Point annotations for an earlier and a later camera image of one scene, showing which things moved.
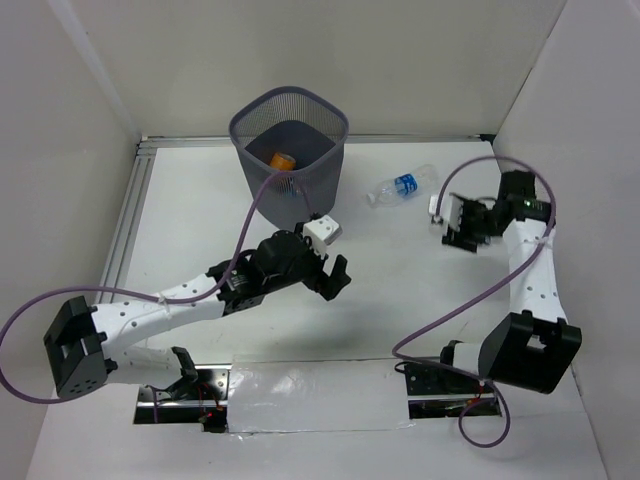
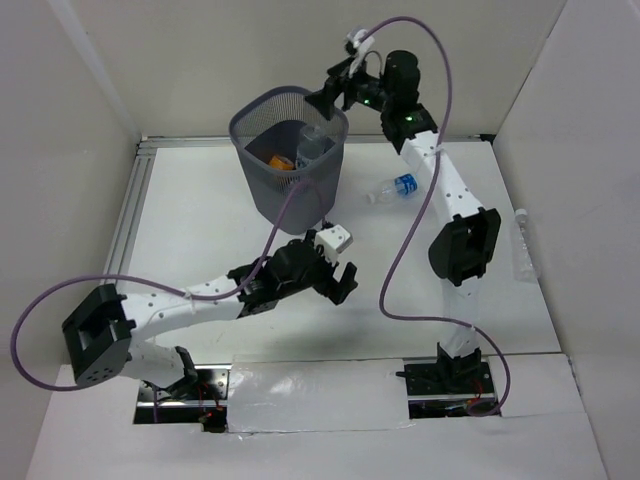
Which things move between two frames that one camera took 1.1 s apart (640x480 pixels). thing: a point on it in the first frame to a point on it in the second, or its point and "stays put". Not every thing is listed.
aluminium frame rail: [140, 159] stays put
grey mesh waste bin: [298, 132] stays put
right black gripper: [455, 238] to [324, 98]
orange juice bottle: [282, 161] stays put
